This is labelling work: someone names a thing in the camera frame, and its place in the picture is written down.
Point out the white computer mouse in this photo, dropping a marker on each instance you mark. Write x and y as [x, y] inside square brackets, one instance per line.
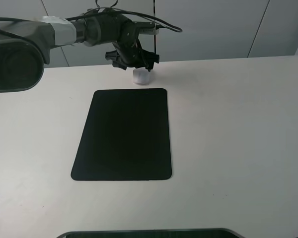
[141, 76]

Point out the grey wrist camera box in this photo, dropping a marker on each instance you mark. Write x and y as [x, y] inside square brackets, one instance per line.
[146, 28]

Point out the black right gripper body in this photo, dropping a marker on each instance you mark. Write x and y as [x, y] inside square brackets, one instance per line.
[128, 45]

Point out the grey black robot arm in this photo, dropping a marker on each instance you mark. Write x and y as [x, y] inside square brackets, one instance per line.
[25, 45]

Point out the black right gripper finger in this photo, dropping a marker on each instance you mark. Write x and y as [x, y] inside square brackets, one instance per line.
[149, 59]
[116, 59]

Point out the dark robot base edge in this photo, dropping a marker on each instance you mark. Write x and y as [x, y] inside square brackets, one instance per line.
[168, 233]

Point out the black mouse pad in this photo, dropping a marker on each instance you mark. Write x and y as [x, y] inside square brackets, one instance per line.
[126, 137]

